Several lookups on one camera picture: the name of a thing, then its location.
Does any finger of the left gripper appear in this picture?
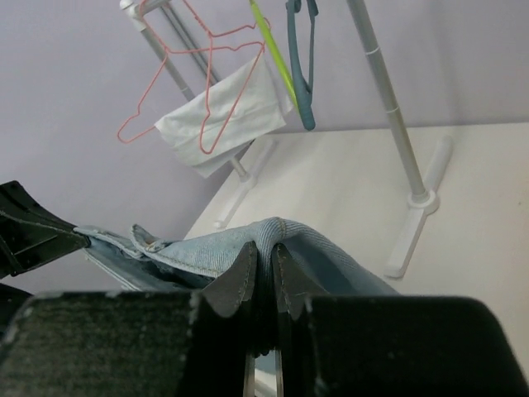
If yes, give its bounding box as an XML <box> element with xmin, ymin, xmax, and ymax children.
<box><xmin>1</xmin><ymin>180</ymin><xmax>90</xmax><ymax>276</ymax></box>

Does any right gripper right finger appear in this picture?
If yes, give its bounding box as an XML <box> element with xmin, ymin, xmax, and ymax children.
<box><xmin>272</xmin><ymin>245</ymin><xmax>528</xmax><ymax>396</ymax></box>

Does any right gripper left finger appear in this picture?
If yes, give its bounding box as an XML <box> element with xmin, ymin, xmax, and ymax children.
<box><xmin>1</xmin><ymin>242</ymin><xmax>258</xmax><ymax>396</ymax></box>

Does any light blue denim garment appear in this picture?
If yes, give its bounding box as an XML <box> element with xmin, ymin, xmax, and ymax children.
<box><xmin>74</xmin><ymin>218</ymin><xmax>395</xmax><ymax>295</ymax></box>

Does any white skirt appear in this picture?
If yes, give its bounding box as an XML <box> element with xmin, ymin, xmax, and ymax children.
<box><xmin>155</xmin><ymin>55</ymin><xmax>293</xmax><ymax>178</ymax></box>

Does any pink wire hanger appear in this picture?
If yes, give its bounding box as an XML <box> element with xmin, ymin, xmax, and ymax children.
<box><xmin>117</xmin><ymin>1</ymin><xmax>270</xmax><ymax>144</ymax></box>
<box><xmin>184</xmin><ymin>1</ymin><xmax>265</xmax><ymax>155</ymax></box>

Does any lime green hanger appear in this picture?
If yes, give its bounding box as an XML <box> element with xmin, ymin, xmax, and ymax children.
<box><xmin>249</xmin><ymin>0</ymin><xmax>298</xmax><ymax>108</ymax></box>

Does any blue-grey plastic hanger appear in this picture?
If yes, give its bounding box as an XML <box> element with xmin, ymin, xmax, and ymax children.
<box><xmin>285</xmin><ymin>0</ymin><xmax>319</xmax><ymax>131</ymax></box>

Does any white clothes rack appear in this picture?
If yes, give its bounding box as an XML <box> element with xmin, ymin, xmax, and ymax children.
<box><xmin>118</xmin><ymin>0</ymin><xmax>455</xmax><ymax>280</ymax></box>

